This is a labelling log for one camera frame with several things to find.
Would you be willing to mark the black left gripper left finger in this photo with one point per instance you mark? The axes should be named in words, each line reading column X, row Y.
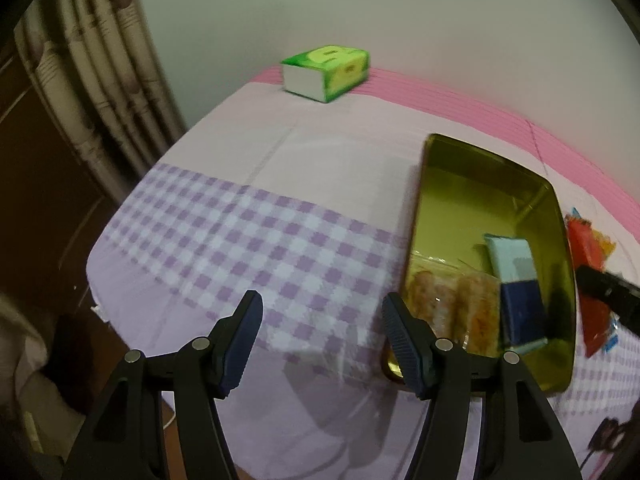
column 206, row 370

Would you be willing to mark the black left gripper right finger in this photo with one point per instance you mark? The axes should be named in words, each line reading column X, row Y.
column 437, row 371

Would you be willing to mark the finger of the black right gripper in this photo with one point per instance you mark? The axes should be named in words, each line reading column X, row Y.
column 621, row 296

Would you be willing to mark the red snack packet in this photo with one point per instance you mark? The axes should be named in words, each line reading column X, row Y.
column 590, row 249

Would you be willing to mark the clear pack of biscuits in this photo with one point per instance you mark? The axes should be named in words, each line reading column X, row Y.
column 461, row 304

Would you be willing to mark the light blue navy packet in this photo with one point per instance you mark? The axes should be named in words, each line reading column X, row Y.
column 522, row 312

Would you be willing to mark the gold toffee tin box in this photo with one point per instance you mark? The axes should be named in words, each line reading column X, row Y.
column 488, row 263

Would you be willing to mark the pink purple checked tablecloth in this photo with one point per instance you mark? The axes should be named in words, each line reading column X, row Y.
column 310, row 205

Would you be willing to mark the dark wooden cabinet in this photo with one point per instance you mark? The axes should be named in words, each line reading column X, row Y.
column 52, row 211

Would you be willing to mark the green tissue pack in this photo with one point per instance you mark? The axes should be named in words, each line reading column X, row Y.
column 325, row 73

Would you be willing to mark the beige patterned curtain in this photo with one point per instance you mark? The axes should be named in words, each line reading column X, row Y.
column 95, row 70

